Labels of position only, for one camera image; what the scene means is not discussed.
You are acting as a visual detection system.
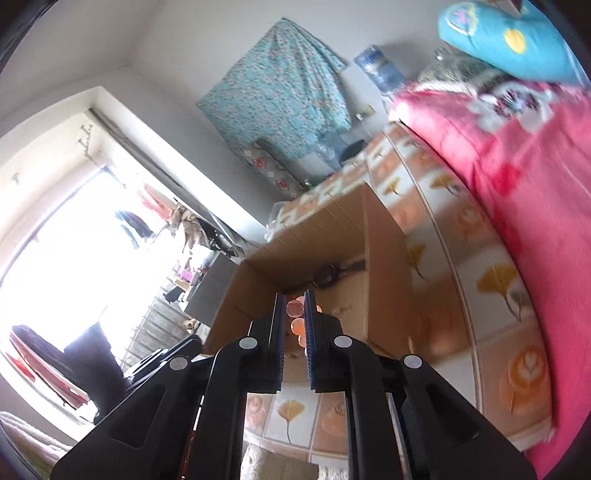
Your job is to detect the grey patterned blanket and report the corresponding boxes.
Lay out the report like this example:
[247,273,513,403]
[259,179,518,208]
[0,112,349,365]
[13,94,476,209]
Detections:
[416,46,499,86]

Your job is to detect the pink hanging garment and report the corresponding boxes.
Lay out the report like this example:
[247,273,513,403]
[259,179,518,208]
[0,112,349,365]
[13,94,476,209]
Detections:
[139,182,171,217]

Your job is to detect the pink blanket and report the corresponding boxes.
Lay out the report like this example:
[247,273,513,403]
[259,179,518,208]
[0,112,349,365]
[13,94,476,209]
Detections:
[390,80,591,480]

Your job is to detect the pink strap smartwatch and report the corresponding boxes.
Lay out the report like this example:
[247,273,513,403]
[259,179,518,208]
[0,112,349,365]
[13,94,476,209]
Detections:
[311,258,368,289]

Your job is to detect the brown cardboard box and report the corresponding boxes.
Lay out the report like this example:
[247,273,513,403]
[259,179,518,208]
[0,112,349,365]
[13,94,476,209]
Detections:
[203,181,419,365]

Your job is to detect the white fluffy blanket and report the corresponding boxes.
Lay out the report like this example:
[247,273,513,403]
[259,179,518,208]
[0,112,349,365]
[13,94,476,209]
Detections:
[240,442,352,480]

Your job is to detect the teal floral cloth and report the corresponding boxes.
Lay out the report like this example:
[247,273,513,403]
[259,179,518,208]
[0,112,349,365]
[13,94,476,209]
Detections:
[198,17,352,162]

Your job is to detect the dark hanging jacket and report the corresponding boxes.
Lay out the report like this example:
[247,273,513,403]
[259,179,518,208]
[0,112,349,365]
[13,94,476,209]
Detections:
[115,210,153,241]

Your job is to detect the grey patterned pillow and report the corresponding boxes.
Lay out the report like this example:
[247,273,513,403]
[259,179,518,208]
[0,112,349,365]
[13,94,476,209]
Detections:
[240,138,305,197]

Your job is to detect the clear empty jug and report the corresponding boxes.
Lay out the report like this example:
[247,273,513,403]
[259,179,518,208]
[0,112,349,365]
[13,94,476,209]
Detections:
[316,131,347,169]

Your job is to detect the blue water jug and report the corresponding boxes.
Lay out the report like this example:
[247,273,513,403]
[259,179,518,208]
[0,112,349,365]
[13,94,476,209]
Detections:
[355,45,407,93]

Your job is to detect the white plastic bag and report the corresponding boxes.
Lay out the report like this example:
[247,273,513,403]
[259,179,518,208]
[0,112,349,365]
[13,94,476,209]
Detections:
[264,200,289,241]

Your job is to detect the dark cloth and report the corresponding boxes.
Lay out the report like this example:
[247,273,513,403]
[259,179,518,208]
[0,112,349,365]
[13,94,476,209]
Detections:
[9,323,125,425]

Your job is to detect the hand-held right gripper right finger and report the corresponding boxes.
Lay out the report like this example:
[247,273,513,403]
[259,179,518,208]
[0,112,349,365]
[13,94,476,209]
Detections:
[302,290,539,480]

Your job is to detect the pink bead bracelet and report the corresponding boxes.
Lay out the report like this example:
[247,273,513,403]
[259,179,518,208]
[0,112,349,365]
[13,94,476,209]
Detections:
[285,298,324,349]

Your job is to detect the blue cartoon pillow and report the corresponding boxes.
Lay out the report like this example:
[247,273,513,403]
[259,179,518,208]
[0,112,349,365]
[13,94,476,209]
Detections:
[436,2,585,86]

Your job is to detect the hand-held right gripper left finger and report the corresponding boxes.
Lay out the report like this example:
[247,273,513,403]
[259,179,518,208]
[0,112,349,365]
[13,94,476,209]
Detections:
[50,291,288,480]

